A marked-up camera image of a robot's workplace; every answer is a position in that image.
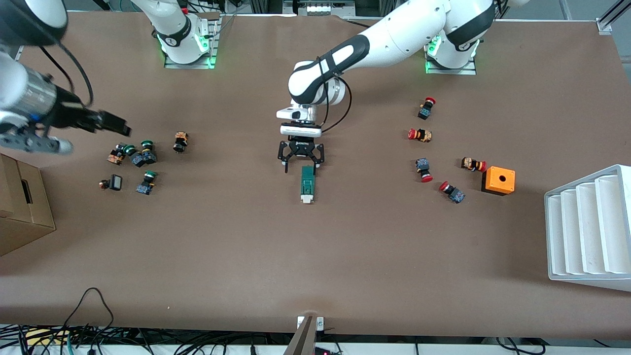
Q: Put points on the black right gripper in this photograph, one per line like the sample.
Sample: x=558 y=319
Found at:
x=70 y=114

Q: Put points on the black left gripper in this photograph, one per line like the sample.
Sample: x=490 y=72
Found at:
x=301 y=147

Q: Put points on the green load switch module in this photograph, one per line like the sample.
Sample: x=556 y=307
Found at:
x=308 y=185

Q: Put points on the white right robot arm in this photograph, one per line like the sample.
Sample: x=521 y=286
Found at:
x=177 y=29

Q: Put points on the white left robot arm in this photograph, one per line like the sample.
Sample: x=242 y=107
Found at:
x=404 y=34

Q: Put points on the black button orange block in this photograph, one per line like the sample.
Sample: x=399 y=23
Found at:
x=116 y=156
x=180 y=142

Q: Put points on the green button blue block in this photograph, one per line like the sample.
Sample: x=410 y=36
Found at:
x=147 y=183
x=149 y=153
x=136 y=159

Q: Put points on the red button orange block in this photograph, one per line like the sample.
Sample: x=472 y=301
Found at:
x=472 y=164
x=421 y=135

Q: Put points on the red button blue block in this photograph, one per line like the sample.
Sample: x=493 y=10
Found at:
x=424 y=168
x=453 y=193
x=426 y=109

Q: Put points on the brown cardboard box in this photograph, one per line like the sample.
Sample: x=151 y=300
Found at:
x=22 y=212

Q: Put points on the white connector block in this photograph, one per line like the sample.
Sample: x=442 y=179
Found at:
x=318 y=8

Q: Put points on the yellow tag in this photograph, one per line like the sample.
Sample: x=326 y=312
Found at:
x=44 y=336

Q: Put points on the white stepped tray rack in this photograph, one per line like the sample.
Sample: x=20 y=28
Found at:
x=586 y=231

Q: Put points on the black square red-tipped switch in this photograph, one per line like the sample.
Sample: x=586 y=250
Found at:
x=116 y=183

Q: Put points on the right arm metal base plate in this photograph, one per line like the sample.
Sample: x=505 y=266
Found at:
x=209 y=54

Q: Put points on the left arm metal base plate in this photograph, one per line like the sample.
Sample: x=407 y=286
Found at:
x=458 y=72

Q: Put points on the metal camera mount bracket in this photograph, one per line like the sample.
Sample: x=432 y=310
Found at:
x=303 y=340

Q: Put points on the orange button enclosure box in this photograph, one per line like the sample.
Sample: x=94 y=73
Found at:
x=499 y=181

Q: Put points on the aluminium frame rail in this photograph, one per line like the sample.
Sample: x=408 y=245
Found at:
x=611 y=17

